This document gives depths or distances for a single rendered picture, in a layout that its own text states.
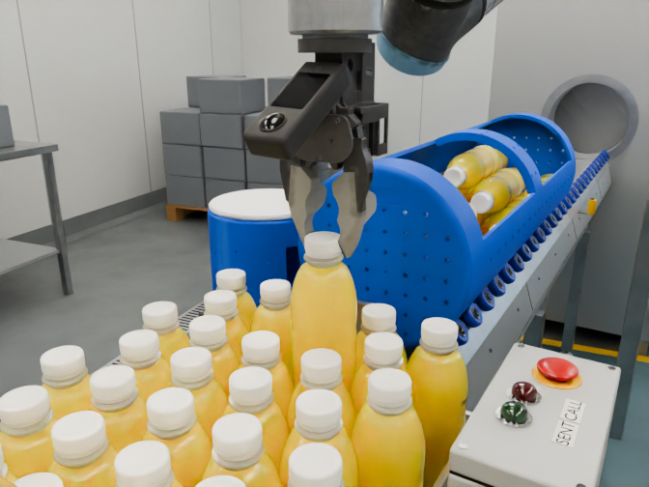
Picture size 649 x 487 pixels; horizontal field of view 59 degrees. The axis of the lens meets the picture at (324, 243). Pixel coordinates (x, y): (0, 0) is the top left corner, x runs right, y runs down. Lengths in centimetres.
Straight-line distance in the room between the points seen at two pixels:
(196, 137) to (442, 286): 413
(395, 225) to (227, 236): 60
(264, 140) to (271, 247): 83
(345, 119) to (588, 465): 35
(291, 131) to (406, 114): 570
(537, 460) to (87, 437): 34
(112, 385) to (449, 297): 47
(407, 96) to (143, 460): 583
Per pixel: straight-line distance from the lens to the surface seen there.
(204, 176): 488
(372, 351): 58
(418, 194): 79
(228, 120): 463
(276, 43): 669
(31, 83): 467
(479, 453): 47
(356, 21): 54
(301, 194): 59
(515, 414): 50
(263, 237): 130
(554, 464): 48
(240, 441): 46
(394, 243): 83
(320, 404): 50
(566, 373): 57
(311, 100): 52
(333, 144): 55
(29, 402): 56
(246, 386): 52
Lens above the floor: 138
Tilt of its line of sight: 18 degrees down
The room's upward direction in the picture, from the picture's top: straight up
